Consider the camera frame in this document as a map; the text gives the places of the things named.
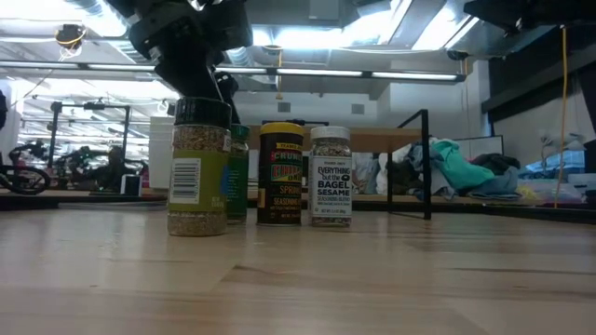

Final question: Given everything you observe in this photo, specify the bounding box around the dark navy cloth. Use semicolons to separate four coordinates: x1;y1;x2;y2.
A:
390;148;434;197

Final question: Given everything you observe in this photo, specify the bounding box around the blue grey cloth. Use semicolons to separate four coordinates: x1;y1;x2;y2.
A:
465;167;522;200

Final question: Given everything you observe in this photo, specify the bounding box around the teal cloth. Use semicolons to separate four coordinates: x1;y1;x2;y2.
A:
430;138;496;192

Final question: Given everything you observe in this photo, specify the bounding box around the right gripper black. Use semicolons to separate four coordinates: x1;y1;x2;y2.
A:
463;0;596;33

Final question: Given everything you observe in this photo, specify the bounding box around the black bar with light strips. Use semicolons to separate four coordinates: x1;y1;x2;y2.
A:
0;60;467;83

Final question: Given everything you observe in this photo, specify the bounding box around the black lid olive label spice jar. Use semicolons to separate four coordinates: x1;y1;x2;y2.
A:
166;96;233;237

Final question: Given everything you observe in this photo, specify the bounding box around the white lid bagel sesame jar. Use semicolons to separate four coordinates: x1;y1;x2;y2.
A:
307;125;353;228

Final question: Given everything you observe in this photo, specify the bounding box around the yellow lid brown spice jar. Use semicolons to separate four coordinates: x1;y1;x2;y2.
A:
256;121;305;227

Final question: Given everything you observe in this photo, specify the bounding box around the person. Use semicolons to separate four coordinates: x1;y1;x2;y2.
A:
100;146;129;192
352;152;377;194

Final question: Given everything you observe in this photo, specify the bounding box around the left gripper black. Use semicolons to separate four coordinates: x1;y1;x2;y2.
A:
128;0;254;125

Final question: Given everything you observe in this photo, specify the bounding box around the green lid spice jar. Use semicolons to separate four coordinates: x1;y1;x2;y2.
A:
226;123;251;225

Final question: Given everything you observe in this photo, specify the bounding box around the black cable reel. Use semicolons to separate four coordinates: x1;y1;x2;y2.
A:
54;22;88;51

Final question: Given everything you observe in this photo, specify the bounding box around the black aluminium table frame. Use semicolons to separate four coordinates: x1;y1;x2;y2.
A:
0;188;596;225

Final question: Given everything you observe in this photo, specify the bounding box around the wooden shelf with black legs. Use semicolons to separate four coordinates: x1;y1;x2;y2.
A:
245;109;433;221

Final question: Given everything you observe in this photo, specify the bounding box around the black cloth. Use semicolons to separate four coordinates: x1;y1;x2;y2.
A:
469;153;522;176

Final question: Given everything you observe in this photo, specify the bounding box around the white cabinet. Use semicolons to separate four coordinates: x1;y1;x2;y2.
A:
148;115;176;190

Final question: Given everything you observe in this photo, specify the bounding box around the black background rig frame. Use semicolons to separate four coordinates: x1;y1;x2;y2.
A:
48;100;131;168

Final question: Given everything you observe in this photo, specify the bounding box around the white cloth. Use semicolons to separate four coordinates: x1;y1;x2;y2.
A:
375;141;415;195

